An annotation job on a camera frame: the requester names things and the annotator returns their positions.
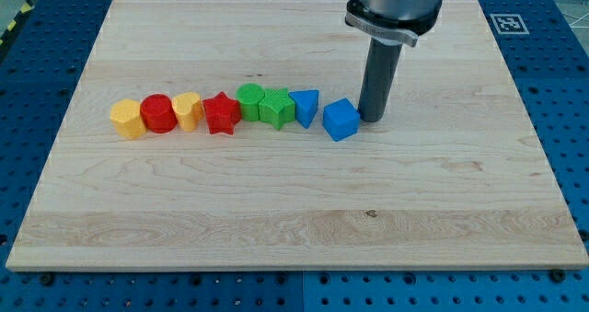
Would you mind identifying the red cylinder block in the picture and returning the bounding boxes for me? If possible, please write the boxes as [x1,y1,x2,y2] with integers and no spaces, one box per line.
[140,94,178,133]

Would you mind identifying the red star block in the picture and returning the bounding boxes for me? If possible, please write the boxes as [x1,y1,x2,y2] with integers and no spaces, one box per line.
[202,91,242,135]

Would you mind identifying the green star block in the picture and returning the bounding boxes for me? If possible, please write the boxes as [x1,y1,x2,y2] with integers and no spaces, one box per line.
[259,87,295,130]

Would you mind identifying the yellow heart block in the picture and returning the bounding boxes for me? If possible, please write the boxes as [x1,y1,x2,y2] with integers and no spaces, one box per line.
[172,92,204,132]

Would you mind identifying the light wooden board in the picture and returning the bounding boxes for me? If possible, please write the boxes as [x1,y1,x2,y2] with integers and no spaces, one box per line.
[6,0,588,272]

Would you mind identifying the blue cube block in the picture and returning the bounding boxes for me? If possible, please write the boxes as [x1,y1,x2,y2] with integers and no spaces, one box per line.
[322,98,360,142]

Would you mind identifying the green cylinder block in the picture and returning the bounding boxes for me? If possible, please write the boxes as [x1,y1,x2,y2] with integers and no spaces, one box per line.
[236,83,265,121]

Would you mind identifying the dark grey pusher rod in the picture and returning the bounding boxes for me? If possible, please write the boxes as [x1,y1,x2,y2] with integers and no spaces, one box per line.
[358,39,402,122]

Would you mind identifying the blue triangle block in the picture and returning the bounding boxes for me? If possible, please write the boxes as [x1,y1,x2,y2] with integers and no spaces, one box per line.
[289,89,319,129]

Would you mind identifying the white fiducial marker tag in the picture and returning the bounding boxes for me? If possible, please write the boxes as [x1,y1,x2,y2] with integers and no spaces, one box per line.
[490,13,529,35]

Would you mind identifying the yellow hexagon block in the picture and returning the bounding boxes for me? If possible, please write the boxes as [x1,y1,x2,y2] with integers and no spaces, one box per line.
[110,98,147,139]

